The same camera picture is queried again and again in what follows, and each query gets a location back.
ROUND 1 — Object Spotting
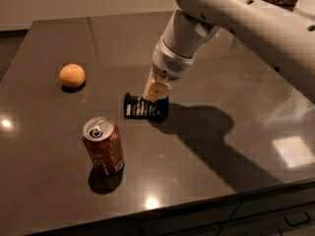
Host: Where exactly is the orange fruit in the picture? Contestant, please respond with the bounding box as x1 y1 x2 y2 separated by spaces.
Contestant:
59 64 86 89

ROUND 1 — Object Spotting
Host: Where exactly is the black rxbar chocolate wrapper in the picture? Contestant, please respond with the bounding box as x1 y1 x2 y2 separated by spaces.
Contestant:
124 92 168 122

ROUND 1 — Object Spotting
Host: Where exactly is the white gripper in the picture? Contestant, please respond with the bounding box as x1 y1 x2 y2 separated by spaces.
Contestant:
143 39 195 102

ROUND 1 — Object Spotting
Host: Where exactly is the red coke can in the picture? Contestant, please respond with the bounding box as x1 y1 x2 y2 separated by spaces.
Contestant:
82 117 125 176

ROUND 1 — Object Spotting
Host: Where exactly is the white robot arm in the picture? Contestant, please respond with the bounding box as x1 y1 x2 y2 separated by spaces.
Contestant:
144 0 315 102

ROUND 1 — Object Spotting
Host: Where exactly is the dark cabinet drawer handle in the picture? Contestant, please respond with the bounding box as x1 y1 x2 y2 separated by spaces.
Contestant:
283 212 312 227

